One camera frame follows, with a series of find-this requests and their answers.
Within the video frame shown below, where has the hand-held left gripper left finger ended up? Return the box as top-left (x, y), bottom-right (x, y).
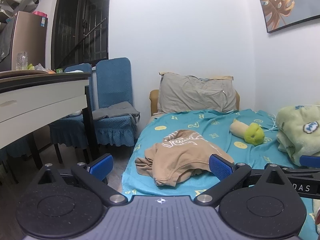
top-left (37, 153), bottom-right (128, 207)

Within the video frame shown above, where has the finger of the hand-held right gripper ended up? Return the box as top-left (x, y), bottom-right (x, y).
top-left (299, 155), bottom-right (320, 172)

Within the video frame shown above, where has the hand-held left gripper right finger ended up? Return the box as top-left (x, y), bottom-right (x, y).
top-left (194, 154), bottom-right (285, 207)

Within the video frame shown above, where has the tan printed t-shirt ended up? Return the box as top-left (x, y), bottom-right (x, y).
top-left (135, 129), bottom-right (234, 187)

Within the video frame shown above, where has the light green fleece blanket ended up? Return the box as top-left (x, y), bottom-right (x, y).
top-left (276, 104), bottom-right (320, 167)

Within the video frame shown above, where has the teal patterned bed sheet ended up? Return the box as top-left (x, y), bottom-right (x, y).
top-left (121, 109), bottom-right (320, 240)

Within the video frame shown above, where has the green and yellow plush toy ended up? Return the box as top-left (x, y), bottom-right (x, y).
top-left (230, 119), bottom-right (265, 147)

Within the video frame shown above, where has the grey seat cushion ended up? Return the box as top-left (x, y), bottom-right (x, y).
top-left (92, 102), bottom-right (141, 121)

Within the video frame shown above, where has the grey pillow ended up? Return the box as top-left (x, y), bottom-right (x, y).
top-left (158, 72), bottom-right (237, 114)

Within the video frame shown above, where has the blue covered chair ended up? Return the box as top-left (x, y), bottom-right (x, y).
top-left (92, 57), bottom-right (141, 164)
top-left (49, 63), bottom-right (95, 165)

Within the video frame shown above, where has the plastic bag of food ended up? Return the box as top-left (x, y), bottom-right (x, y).
top-left (28, 63), bottom-right (54, 74)

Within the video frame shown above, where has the clear glass pitcher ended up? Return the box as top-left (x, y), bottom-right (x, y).
top-left (16, 52), bottom-right (29, 71)

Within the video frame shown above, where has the dark barred window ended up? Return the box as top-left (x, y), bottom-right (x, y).
top-left (51, 0), bottom-right (112, 70)

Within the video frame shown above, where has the brown refrigerator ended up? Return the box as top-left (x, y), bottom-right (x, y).
top-left (0, 11), bottom-right (49, 72)

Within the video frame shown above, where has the dark patterned cloth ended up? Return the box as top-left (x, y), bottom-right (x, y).
top-left (0, 21), bottom-right (16, 61)

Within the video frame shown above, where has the white cable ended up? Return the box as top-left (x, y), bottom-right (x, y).
top-left (264, 113), bottom-right (279, 132)

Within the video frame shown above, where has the gold leaf wall picture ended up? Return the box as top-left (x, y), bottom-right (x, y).
top-left (253, 0), bottom-right (320, 34)

